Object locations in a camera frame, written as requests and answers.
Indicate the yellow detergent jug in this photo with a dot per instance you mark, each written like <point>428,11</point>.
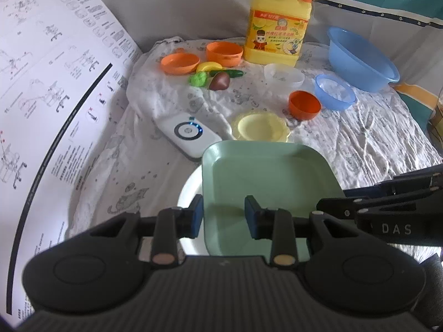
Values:
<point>277,24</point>

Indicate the white instruction sheet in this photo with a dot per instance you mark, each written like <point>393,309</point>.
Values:
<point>52,93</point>

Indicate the orange round bowl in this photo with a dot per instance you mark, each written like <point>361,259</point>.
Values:
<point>306,105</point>

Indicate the yellow toy banana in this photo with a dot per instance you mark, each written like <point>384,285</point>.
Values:
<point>209,66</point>

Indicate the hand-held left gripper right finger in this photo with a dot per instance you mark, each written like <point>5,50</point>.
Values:
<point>251,219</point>

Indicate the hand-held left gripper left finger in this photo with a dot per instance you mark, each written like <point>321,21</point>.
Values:
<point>196,218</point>

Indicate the clear translucent bowl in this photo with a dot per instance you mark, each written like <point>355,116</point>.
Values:
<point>283,76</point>

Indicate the brown toy chestnut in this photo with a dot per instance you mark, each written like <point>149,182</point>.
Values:
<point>219,81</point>

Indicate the yellow translucent plate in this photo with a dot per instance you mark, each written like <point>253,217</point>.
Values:
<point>261,126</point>

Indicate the white printed blanket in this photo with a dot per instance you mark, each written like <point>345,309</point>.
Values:
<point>363,138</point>

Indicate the orange shallow toy dish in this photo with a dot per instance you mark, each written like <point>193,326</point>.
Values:
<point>180,64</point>

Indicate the green toy lettuce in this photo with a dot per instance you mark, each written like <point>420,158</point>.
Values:
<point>198,79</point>

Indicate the small blue bowl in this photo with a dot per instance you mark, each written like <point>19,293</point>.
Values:
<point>334,91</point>

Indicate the grey pillow with navy trim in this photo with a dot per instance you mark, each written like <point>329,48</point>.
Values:
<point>193,10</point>

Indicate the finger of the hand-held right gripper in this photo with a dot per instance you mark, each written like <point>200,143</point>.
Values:
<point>408,181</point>
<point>342,207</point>

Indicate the large blue basin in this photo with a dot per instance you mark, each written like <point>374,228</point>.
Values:
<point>360,58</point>

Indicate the white power bank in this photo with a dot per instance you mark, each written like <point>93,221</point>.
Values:
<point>187,135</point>

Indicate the white round plate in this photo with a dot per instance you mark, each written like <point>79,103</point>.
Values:
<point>188,193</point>

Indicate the green toy cucumber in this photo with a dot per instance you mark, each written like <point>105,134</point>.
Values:
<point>233,73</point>

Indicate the orange toy cup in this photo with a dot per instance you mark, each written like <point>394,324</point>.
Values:
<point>224,55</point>

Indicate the green square plate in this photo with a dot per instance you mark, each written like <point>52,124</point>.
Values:
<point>270,176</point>

